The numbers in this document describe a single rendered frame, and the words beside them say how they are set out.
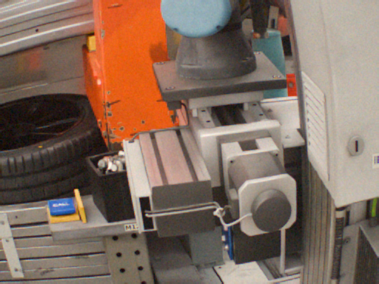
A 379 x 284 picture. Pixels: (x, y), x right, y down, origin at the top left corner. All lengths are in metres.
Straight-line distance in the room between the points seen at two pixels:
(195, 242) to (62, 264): 0.43
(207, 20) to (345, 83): 0.41
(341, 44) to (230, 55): 0.54
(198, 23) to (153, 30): 0.64
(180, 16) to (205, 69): 0.18
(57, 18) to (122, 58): 0.54
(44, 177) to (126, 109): 0.37
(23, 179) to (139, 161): 0.88
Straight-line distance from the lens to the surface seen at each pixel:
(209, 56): 1.60
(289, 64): 2.51
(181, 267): 2.44
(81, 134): 2.43
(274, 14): 2.58
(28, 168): 2.34
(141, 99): 2.12
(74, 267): 2.35
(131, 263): 2.06
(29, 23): 2.57
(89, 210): 2.06
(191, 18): 1.45
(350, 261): 1.46
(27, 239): 2.30
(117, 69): 2.09
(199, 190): 1.38
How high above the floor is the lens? 1.25
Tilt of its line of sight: 19 degrees down
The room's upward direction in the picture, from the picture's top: 6 degrees counter-clockwise
